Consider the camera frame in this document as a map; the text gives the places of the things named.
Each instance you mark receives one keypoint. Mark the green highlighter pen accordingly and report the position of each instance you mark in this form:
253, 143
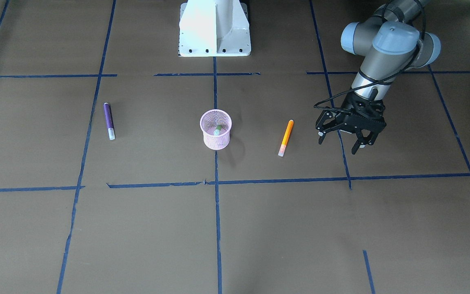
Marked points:
217, 130

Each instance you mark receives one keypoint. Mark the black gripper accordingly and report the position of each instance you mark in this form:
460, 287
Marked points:
328, 121

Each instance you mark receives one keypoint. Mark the orange highlighter pen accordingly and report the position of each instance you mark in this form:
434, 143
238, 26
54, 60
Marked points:
285, 138

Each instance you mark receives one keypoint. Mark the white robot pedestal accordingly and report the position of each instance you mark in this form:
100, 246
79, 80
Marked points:
214, 28

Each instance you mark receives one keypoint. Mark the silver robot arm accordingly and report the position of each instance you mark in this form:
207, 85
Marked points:
392, 41

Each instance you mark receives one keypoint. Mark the pink mesh pen holder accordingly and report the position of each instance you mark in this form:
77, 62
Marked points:
215, 125

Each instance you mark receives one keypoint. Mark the purple highlighter pen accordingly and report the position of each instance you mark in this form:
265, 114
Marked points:
109, 121

